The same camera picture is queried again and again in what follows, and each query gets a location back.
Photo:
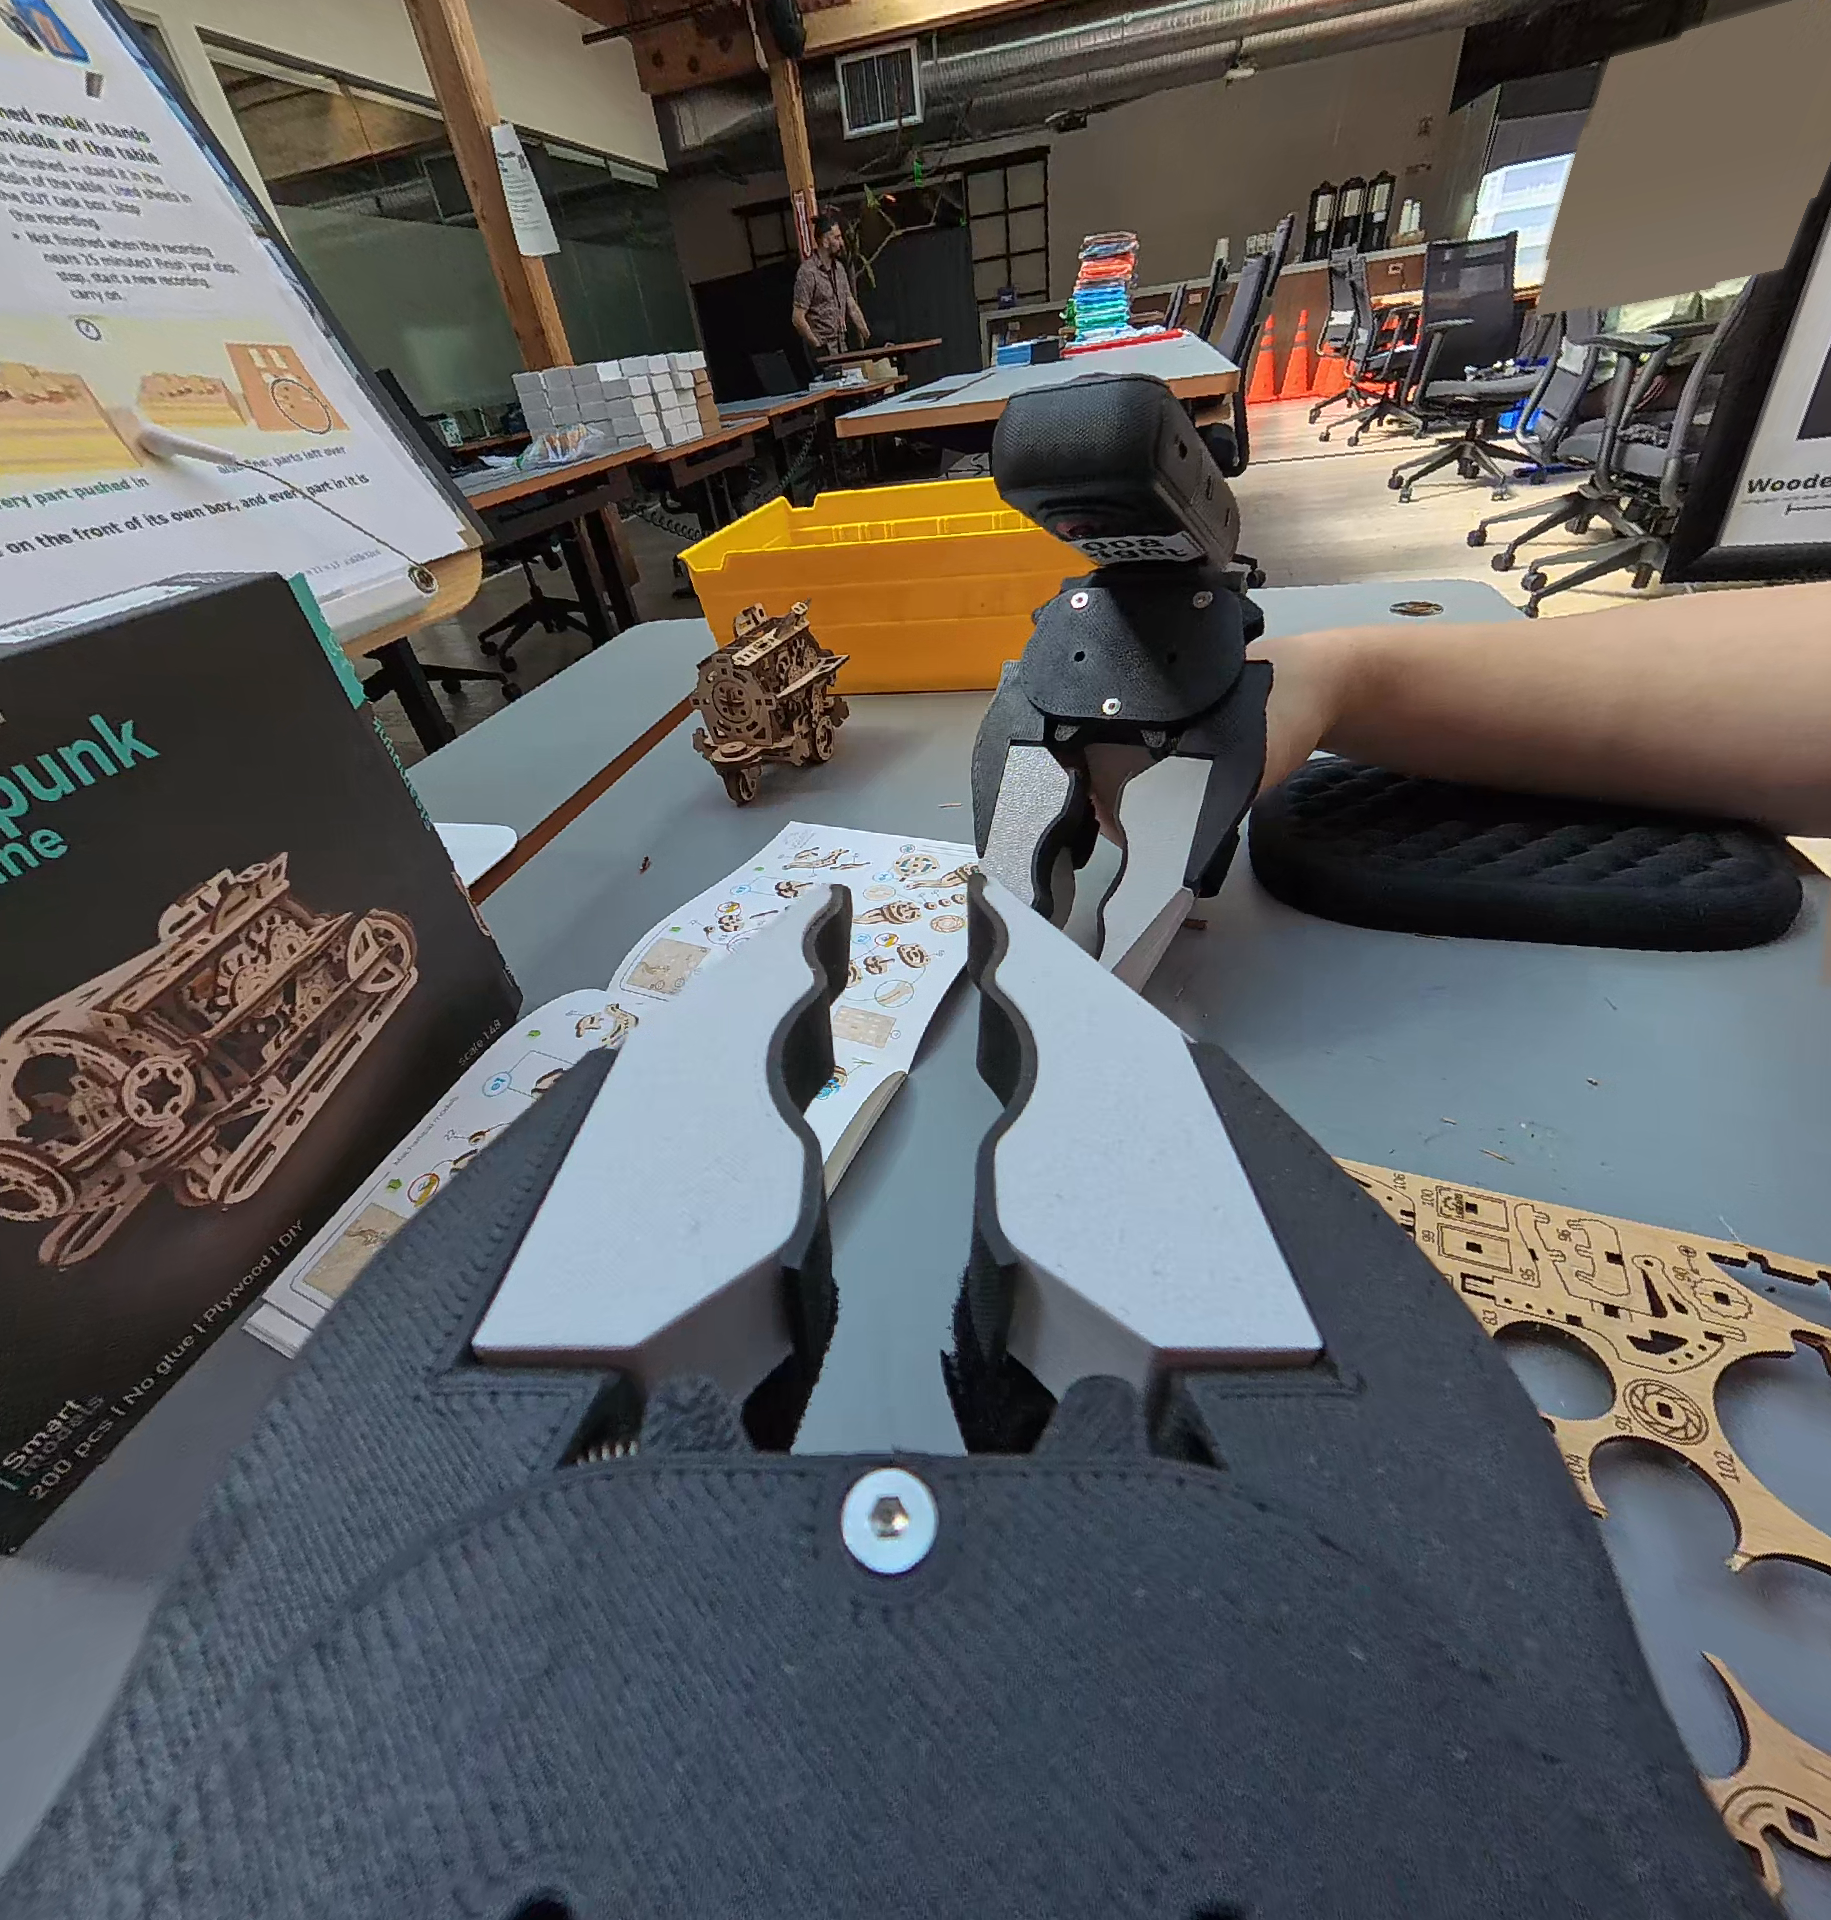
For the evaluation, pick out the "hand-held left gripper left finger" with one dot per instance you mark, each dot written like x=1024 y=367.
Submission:
x=660 y=1200

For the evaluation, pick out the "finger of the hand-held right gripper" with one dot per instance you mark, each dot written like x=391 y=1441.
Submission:
x=1031 y=811
x=1157 y=854

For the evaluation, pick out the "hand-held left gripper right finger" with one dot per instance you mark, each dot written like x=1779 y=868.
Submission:
x=1139 y=1200

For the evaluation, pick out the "person's right forearm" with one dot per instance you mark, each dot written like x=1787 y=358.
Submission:
x=1531 y=705

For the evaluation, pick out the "assembled wooden gear model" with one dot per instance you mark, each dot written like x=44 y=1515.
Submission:
x=757 y=699

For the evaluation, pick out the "laser-cut plywood parts sheet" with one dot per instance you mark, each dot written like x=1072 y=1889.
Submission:
x=1531 y=1245

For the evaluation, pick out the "black model kit box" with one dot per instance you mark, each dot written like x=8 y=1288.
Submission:
x=179 y=780

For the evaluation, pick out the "assembly instruction booklet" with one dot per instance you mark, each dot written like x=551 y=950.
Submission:
x=705 y=960

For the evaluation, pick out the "yellow plastic bin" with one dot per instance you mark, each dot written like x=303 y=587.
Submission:
x=886 y=601

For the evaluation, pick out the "grey top table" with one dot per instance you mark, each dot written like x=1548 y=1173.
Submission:
x=1035 y=383

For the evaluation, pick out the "orange traffic cone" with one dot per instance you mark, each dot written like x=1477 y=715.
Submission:
x=1265 y=365
x=1302 y=360

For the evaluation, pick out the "black padded wrist rest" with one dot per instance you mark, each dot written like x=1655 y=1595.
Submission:
x=1516 y=870

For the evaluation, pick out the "stack of colourful trays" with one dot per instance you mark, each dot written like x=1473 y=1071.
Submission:
x=1113 y=285

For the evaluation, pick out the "black office chair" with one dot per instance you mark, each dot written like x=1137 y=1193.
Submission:
x=1464 y=299
x=1695 y=392
x=1567 y=383

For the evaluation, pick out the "wooden top desk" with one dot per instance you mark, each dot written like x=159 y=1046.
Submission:
x=584 y=473

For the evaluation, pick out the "stack of white boxes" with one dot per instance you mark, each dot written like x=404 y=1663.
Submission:
x=615 y=398

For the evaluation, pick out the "black framed poster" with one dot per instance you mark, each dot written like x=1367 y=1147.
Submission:
x=1814 y=421

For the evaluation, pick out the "white paper notice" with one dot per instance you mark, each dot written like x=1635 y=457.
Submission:
x=525 y=188

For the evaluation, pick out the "instruction poster board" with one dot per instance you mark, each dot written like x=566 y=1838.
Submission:
x=104 y=299

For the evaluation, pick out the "white wall vent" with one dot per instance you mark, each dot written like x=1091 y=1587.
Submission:
x=878 y=89

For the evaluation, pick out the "wooden support post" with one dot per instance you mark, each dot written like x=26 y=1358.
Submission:
x=486 y=180

